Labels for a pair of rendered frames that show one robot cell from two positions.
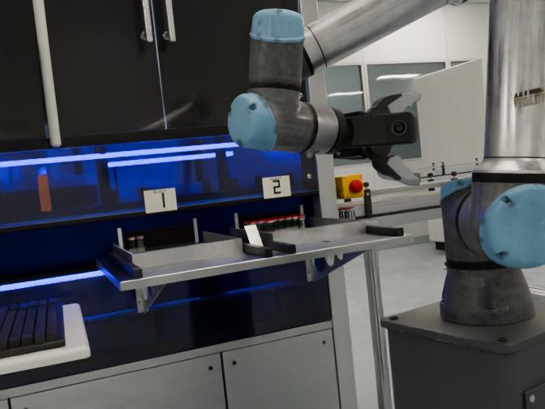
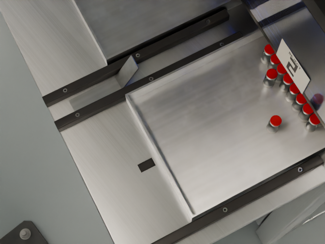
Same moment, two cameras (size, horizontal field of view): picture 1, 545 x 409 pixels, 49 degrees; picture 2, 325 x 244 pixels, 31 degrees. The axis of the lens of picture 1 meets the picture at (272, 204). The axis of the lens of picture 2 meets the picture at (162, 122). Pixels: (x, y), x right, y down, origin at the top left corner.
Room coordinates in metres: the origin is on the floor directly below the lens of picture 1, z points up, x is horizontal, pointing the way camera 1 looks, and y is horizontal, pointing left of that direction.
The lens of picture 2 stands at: (1.51, -0.40, 1.91)
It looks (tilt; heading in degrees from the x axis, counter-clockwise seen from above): 71 degrees down; 87
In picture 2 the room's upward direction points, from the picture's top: 4 degrees counter-clockwise
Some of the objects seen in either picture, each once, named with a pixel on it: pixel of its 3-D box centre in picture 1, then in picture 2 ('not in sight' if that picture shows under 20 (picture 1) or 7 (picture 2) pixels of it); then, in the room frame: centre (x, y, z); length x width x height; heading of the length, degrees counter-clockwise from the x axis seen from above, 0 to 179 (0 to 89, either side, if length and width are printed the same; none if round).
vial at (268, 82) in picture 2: (270, 227); (270, 78); (1.74, 0.01, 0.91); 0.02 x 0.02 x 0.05
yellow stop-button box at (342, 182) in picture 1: (348, 186); not in sight; (1.87, -0.24, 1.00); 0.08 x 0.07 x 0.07; 22
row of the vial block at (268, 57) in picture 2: (277, 226); (289, 87); (1.77, -0.01, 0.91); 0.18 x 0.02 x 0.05; 112
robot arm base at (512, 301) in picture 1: (484, 284); not in sight; (1.00, -0.34, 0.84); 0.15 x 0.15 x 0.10
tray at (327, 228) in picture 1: (293, 230); (238, 115); (1.67, -0.05, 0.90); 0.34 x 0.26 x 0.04; 22
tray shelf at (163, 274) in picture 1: (245, 251); (163, 64); (1.54, 0.08, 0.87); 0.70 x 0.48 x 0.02; 112
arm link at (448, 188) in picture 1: (479, 215); not in sight; (0.99, -0.34, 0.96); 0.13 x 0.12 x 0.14; 1
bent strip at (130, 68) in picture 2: (261, 238); (103, 84); (1.42, 0.03, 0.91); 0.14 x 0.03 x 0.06; 23
